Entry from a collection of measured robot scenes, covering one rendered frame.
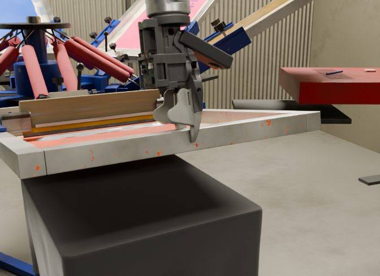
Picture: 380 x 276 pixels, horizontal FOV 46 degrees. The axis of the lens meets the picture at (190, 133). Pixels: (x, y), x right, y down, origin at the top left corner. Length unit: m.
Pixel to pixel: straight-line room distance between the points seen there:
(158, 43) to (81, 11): 3.86
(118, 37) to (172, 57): 2.12
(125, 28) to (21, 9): 0.71
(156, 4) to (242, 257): 0.59
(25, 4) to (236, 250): 2.54
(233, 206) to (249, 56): 4.23
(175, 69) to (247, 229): 0.43
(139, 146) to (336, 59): 4.60
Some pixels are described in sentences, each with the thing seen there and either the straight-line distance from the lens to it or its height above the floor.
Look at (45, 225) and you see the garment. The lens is 1.00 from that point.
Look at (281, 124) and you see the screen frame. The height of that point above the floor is 1.16.
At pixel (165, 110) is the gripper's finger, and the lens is 0.81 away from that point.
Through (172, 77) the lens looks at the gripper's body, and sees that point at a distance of 0.75.
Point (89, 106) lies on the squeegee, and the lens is 1.32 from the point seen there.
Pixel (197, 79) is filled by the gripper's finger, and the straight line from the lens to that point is 0.75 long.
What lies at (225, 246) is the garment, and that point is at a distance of 1.01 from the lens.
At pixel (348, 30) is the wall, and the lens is 5.12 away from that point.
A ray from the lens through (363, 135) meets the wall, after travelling 4.99.
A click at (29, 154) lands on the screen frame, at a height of 1.18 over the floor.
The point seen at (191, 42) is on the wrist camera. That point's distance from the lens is 0.78.
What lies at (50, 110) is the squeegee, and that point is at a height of 1.11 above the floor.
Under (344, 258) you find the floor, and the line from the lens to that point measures 2.83.
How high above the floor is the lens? 1.38
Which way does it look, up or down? 15 degrees down
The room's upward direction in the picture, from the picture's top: straight up
